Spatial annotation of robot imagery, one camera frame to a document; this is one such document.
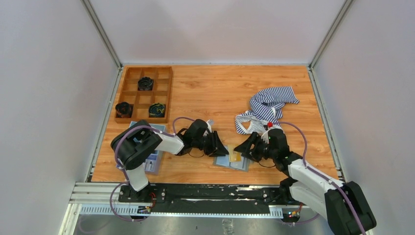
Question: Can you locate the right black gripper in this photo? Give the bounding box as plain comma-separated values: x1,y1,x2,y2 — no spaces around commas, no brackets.
234,132,277,163

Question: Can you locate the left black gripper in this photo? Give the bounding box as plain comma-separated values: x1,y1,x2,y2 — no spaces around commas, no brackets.
192,131,229,157

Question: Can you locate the grey card holder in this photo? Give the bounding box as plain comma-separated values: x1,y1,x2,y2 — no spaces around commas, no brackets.
213,145,251,172

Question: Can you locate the gold credit card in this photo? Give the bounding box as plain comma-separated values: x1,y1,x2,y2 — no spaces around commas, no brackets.
228,144,242,163

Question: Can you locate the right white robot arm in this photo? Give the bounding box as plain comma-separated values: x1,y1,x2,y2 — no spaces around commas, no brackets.
234,128,377,235

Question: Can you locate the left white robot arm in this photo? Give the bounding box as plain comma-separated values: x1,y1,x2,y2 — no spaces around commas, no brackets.
110,119,229,202

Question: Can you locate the striped blue white cloth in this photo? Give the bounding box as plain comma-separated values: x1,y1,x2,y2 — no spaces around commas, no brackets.
235,86,300,135

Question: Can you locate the light blue box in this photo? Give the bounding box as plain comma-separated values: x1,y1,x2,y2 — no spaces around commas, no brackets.
116,128,162,174

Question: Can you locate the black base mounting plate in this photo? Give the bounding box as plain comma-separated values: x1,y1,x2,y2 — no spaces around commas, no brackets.
116,183,300,214

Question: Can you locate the blue green rolled belt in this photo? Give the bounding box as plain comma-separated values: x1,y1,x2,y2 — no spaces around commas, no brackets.
148,103,166,118

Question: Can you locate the black rolled belt top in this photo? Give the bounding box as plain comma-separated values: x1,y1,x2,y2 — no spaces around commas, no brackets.
138,76,154,91

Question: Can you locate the black rolled belt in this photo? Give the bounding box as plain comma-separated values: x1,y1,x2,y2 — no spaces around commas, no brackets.
138,76,154,91
115,102,133,118

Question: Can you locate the black rolled belt left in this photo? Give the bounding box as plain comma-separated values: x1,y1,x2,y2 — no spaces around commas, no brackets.
115,102,133,118

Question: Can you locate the wooden compartment tray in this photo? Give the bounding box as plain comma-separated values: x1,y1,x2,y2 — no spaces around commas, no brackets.
114,66,173,124

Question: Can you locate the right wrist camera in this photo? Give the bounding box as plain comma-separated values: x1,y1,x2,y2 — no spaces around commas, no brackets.
261,127,272,141

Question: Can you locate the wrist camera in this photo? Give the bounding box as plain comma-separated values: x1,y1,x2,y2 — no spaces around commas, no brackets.
206,119,214,133
261,127,272,141

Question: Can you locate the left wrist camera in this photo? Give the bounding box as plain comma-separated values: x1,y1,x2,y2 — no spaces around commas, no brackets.
206,119,214,133

